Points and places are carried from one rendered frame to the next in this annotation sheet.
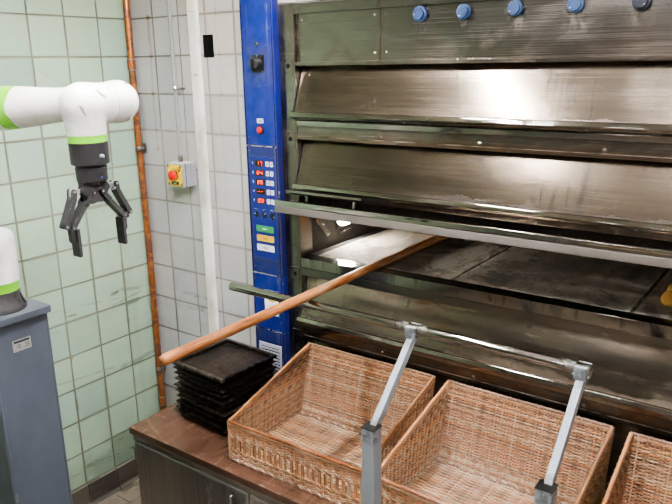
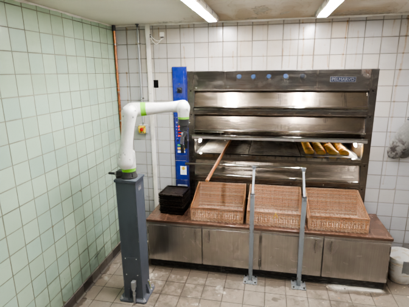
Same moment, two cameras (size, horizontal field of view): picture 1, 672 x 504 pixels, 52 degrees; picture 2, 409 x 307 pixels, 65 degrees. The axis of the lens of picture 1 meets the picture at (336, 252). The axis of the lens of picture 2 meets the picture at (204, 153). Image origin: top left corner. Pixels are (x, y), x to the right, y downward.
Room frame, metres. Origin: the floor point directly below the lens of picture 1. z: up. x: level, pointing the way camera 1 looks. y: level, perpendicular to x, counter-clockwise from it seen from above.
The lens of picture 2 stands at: (-0.78, 1.54, 2.10)
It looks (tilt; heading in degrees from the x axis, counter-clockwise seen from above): 14 degrees down; 335
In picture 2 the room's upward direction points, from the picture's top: 1 degrees counter-clockwise
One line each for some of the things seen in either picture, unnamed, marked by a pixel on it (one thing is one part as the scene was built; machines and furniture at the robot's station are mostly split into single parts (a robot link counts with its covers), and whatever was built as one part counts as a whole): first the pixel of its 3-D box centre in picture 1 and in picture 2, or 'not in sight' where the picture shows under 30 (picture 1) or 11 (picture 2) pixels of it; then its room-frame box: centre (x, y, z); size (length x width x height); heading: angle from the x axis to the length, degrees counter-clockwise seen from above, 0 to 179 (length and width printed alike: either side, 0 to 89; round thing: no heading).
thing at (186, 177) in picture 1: (181, 174); (143, 128); (2.88, 0.64, 1.46); 0.10 x 0.07 x 0.10; 54
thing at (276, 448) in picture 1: (332, 417); (219, 201); (2.15, 0.02, 0.72); 0.56 x 0.49 x 0.28; 55
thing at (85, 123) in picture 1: (86, 111); (183, 109); (1.69, 0.59, 1.80); 0.13 x 0.11 x 0.14; 160
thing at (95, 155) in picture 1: (88, 153); (182, 122); (1.69, 0.60, 1.69); 0.12 x 0.09 x 0.06; 56
